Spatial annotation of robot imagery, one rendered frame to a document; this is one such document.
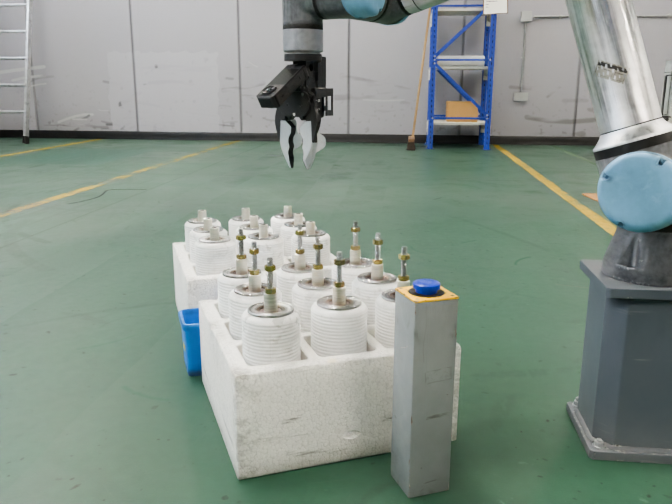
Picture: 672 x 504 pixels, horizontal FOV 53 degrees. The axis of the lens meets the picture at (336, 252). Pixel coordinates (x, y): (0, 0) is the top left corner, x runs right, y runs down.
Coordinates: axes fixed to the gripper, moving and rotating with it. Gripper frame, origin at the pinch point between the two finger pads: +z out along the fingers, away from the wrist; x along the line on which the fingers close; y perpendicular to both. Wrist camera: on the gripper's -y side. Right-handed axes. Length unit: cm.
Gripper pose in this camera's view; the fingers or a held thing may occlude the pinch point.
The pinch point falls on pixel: (297, 162)
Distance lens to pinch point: 131.5
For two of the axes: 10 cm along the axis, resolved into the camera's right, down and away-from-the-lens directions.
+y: 5.5, -2.0, 8.1
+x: -8.4, -1.3, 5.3
